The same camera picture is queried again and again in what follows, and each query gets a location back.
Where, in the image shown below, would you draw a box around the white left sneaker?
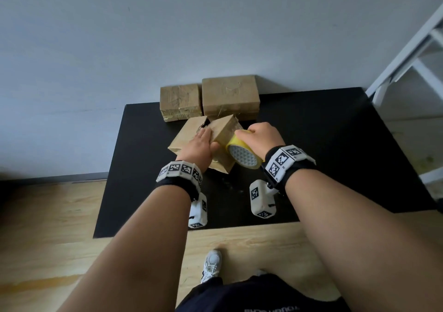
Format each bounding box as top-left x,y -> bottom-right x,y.
200,249 -> 223,285

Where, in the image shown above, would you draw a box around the white metal shelf frame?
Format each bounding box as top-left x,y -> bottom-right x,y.
365,3 -> 443,191

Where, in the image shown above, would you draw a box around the small cardboard box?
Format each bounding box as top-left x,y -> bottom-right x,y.
159,83 -> 203,123

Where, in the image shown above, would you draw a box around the person's right hand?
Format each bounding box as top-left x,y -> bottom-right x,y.
234,122 -> 286,162

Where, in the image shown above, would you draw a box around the person's right forearm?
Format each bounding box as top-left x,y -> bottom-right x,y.
285,169 -> 443,312

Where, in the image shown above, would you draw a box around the black shorts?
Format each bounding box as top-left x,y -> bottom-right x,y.
174,274 -> 352,312

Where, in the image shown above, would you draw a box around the wide cardboard box torn flap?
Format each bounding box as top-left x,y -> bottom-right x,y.
168,114 -> 245,174

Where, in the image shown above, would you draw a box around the black marker wristband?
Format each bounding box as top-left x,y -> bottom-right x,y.
156,160 -> 204,202
262,144 -> 317,195

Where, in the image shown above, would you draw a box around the yellow tape roll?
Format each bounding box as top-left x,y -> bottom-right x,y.
225,130 -> 263,170

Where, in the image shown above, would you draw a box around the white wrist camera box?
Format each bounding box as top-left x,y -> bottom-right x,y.
249,179 -> 279,220
188,192 -> 208,229

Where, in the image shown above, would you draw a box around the tall cardboard box square hole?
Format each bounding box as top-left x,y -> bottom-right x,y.
202,75 -> 261,121

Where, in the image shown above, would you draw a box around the person's left forearm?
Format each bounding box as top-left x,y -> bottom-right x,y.
57,185 -> 193,312

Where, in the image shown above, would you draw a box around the person's left hand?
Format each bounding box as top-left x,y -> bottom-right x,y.
175,127 -> 221,171

